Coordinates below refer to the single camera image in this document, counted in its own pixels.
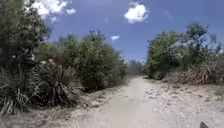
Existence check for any thicket of green bushes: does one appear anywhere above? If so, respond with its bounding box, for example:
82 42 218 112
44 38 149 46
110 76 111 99
145 22 224 86
0 0 129 117

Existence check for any distant group of trees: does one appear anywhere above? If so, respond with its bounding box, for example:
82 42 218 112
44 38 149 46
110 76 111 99
125 59 148 77

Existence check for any pale dirt path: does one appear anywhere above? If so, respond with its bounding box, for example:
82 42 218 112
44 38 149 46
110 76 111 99
66 75 175 128

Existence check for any stony dry verge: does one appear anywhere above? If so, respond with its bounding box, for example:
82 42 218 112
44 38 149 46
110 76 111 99
143 77 224 128
0 78 134 128

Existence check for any robot's own part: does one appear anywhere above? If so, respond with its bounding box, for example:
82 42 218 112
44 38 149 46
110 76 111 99
199 121 210 128

